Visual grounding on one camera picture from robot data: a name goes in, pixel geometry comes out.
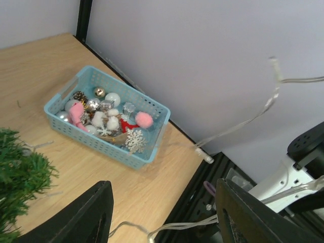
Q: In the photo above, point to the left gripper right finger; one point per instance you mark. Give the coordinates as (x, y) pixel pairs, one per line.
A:
(243, 218)

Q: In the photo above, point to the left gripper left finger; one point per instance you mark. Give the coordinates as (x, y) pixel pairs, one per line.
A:
(86, 219)

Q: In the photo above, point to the clear string lights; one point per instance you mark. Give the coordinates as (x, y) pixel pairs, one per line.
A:
(204, 99)

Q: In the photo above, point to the small green christmas tree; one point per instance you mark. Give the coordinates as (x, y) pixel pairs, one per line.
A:
(25, 173)

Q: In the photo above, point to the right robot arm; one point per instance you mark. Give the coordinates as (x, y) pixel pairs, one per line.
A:
(302, 164)

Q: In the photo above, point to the white snowflake ornament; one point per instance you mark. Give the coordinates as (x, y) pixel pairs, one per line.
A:
(135, 141)

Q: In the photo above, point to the red reindeer ornament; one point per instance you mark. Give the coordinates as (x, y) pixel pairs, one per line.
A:
(125, 126)

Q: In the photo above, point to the white cotton boll ornament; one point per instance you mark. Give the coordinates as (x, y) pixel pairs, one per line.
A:
(106, 119)

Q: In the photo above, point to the pink fluffy ornament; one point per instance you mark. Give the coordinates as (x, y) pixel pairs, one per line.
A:
(75, 112)

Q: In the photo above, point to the light blue plastic basket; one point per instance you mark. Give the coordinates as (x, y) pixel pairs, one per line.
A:
(110, 143)

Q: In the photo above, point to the pink pompom ornament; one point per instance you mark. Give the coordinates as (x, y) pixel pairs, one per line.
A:
(143, 120)

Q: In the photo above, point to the clear crystal ornament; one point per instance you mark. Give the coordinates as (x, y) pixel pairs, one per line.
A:
(128, 111)

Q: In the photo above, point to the silver faceted ball ornament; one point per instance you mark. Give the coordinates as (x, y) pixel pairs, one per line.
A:
(92, 105)

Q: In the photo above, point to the silver gift box ornament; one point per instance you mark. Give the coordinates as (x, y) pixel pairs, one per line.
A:
(106, 104)

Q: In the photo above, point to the white ball ornament left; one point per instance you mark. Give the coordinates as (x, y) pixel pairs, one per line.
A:
(70, 104)

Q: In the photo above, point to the frosted pine cone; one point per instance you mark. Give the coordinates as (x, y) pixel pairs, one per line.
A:
(80, 96)

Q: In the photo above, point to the white matte ball ornament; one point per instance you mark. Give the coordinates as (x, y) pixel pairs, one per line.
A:
(112, 96)

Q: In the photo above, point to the gold bell ornament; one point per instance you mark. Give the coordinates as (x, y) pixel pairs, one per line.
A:
(99, 92)

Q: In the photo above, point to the black aluminium frame rail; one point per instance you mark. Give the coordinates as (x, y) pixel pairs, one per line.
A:
(192, 204)

